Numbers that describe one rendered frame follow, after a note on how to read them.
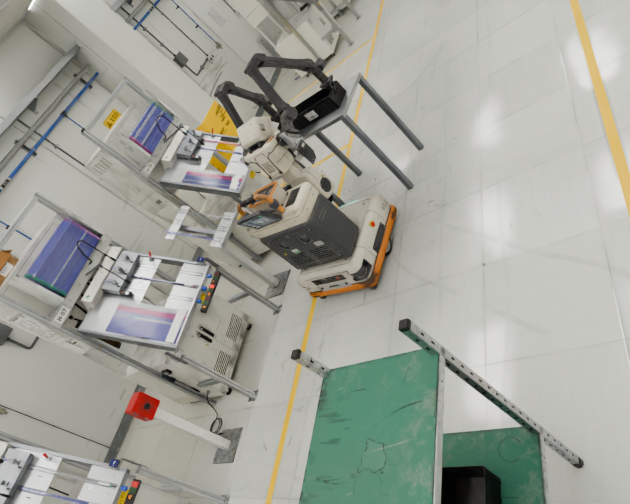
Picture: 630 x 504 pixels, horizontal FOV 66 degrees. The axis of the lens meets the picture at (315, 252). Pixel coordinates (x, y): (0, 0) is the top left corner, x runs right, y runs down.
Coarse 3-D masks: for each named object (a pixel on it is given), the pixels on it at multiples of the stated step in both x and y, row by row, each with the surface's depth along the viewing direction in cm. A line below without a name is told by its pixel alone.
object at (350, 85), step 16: (352, 80) 340; (352, 96) 329; (336, 112) 327; (304, 128) 354; (320, 128) 334; (352, 128) 325; (400, 128) 366; (368, 144) 333; (416, 144) 375; (384, 160) 341; (400, 176) 350
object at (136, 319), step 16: (128, 304) 336; (144, 304) 336; (112, 320) 328; (128, 320) 328; (144, 320) 328; (160, 320) 328; (176, 320) 328; (144, 336) 320; (160, 336) 320; (176, 336) 320
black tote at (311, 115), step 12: (336, 84) 330; (312, 96) 349; (324, 96) 345; (336, 96) 327; (300, 108) 362; (312, 108) 336; (324, 108) 332; (336, 108) 329; (300, 120) 349; (312, 120) 345
